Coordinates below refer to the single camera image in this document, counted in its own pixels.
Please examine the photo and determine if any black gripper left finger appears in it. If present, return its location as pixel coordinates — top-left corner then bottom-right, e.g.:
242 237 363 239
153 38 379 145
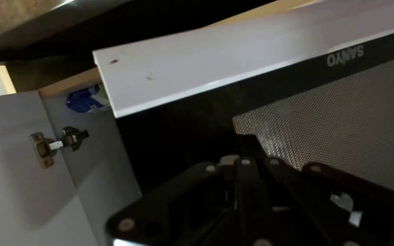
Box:
106 155 259 246

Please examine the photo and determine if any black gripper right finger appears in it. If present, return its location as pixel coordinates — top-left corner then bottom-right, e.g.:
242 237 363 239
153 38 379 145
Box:
251 157 394 246

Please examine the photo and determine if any white microwave oven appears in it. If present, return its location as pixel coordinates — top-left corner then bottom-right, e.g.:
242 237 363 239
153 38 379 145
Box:
92 0 394 216

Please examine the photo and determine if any metal cabinet door hinge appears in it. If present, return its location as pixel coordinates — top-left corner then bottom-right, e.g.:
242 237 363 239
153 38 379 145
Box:
29 126 91 170

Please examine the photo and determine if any small blue package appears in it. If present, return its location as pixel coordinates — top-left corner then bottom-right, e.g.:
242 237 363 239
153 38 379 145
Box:
66 85 111 115

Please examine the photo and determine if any wooden cabinet door grey inside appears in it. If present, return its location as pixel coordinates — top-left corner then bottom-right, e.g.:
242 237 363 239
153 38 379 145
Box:
0 90 99 246

